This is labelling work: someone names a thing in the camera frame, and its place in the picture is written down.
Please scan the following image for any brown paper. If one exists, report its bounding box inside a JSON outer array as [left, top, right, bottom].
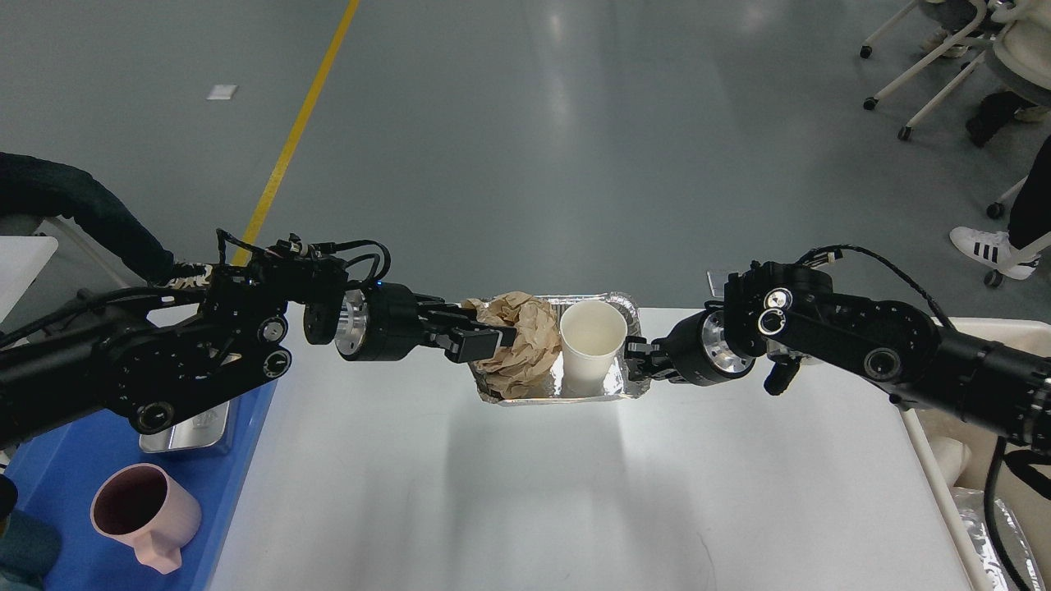
[[461, 291, 562, 400]]

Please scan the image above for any white striped sneaker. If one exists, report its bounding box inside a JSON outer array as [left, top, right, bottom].
[[948, 226, 1040, 281]]

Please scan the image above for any stainless steel rectangular tin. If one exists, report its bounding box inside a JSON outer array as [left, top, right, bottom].
[[138, 400, 239, 460]]

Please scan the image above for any black white beige sneaker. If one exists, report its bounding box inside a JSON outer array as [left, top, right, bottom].
[[162, 262, 213, 291]]

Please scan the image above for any pink ribbed mug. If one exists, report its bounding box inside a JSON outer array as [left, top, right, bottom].
[[89, 463, 203, 575]]

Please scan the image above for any grey chair left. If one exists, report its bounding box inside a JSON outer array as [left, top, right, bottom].
[[1, 213, 131, 288]]

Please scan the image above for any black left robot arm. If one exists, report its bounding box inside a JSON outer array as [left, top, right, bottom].
[[1, 231, 517, 447]]

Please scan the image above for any white floor tag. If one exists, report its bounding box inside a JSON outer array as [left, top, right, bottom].
[[206, 84, 239, 101]]

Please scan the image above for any aluminium foil tray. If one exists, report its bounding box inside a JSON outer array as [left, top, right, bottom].
[[470, 291, 650, 406]]

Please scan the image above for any white side table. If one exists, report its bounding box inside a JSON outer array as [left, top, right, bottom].
[[1, 236, 57, 321]]

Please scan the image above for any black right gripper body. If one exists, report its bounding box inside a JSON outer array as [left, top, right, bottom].
[[665, 309, 755, 387]]

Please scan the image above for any white paper cup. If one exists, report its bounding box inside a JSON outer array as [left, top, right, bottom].
[[559, 300, 628, 398]]

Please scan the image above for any foil tray in bin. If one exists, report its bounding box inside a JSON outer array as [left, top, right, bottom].
[[950, 487, 1048, 590]]

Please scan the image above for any blue plastic tray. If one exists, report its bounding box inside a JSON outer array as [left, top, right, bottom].
[[5, 384, 277, 590]]

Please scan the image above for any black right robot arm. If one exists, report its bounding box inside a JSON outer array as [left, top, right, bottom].
[[623, 245, 1050, 589]]

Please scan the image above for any left floor plate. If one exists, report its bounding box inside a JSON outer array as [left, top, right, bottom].
[[707, 270, 740, 300]]

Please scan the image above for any white office chair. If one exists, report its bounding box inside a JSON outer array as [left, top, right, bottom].
[[859, 0, 1051, 142]]

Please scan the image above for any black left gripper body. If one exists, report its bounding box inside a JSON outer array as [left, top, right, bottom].
[[334, 283, 425, 360]]

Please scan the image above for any standing person black trouser leg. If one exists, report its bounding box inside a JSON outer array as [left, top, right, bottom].
[[1008, 146, 1050, 250]]

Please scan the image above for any seated person dark jeans leg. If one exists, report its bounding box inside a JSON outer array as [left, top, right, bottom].
[[1, 152, 176, 284]]

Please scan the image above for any cream plastic bin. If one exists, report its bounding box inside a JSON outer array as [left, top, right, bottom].
[[903, 317, 1050, 590]]

